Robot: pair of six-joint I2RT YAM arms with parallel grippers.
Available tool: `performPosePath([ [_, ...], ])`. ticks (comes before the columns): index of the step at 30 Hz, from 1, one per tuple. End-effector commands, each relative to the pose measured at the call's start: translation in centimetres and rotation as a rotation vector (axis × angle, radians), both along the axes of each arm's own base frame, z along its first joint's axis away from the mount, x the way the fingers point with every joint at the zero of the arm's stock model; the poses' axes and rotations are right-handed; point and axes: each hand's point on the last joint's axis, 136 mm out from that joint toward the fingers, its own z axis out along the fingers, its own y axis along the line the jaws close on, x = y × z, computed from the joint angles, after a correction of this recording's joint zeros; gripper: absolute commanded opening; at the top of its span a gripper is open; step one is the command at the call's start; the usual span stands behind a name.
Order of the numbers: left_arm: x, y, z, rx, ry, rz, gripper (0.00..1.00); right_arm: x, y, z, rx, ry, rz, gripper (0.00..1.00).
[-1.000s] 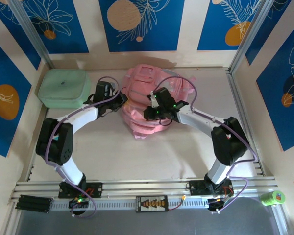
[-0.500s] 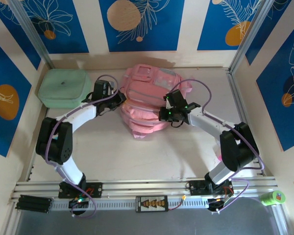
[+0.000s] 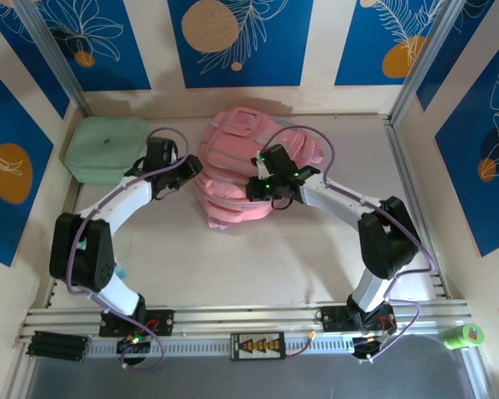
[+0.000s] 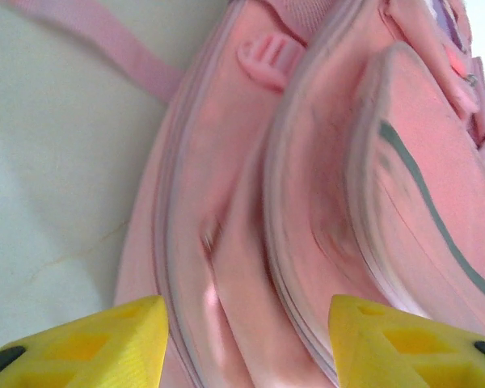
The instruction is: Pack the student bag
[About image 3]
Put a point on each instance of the pink student backpack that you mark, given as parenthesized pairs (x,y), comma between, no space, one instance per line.
(228,166)

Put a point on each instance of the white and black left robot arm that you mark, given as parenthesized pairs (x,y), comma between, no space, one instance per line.
(120,203)

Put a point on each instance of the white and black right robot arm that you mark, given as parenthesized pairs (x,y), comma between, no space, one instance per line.
(386,241)

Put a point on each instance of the green plastic container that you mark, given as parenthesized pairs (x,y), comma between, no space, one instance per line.
(104,149)

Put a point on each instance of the blue snack packet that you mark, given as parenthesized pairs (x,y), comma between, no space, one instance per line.
(82,244)

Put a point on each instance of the black power distribution board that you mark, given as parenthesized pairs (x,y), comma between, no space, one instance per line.
(258,346)

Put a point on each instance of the small controller circuit board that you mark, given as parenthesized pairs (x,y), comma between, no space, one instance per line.
(370,345)
(135,343)

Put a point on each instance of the grey metal sheet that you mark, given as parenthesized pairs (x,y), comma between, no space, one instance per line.
(253,378)

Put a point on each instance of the black profile bar stack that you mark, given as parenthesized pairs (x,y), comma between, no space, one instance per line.
(58,345)

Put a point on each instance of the green tape roll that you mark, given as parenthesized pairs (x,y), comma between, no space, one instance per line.
(461,337)

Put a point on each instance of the blue floral wall poster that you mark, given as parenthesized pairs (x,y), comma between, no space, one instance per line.
(461,187)
(33,66)
(357,50)
(441,83)
(8,124)
(274,62)
(124,50)

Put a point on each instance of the aluminium side rail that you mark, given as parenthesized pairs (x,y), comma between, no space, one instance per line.
(70,199)
(399,166)

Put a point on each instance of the aluminium frame post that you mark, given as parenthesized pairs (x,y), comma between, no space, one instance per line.
(424,58)
(54,58)

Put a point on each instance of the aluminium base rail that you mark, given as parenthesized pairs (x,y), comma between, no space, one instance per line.
(241,318)

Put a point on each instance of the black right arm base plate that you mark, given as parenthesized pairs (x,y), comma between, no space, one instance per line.
(332,318)

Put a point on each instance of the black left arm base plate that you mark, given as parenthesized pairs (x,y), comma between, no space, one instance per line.
(162,322)

